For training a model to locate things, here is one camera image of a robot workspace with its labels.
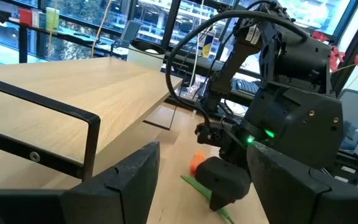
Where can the wooden shelf with black frame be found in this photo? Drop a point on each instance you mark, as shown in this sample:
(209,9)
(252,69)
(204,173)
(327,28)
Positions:
(73,93)

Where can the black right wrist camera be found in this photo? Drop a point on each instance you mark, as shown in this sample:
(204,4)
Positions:
(213,135)

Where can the clear glass jar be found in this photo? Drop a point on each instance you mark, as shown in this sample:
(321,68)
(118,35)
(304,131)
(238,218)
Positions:
(145,60)

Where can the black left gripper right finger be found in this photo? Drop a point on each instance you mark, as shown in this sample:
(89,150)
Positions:
(284,186)

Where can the red box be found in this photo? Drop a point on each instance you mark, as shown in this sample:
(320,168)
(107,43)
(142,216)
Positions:
(25,17)

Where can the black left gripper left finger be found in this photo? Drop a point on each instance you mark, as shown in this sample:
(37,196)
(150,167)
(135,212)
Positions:
(126,186)

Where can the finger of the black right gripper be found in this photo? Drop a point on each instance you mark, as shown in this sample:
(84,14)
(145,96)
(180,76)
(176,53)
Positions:
(222,180)

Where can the green and white box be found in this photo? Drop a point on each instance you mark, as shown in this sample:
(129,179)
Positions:
(52,18)

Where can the grey office chair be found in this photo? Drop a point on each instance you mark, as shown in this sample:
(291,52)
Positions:
(357,109)
(130,31)

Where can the white ball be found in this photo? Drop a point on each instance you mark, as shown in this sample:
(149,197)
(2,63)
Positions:
(151,51)

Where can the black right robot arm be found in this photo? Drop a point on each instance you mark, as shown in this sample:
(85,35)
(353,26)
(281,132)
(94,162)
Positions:
(300,59)

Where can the orange artificial tulip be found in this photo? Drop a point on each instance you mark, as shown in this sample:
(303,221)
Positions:
(196,161)

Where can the red artificial blossom spray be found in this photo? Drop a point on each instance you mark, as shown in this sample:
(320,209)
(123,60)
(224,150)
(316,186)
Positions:
(336,57)

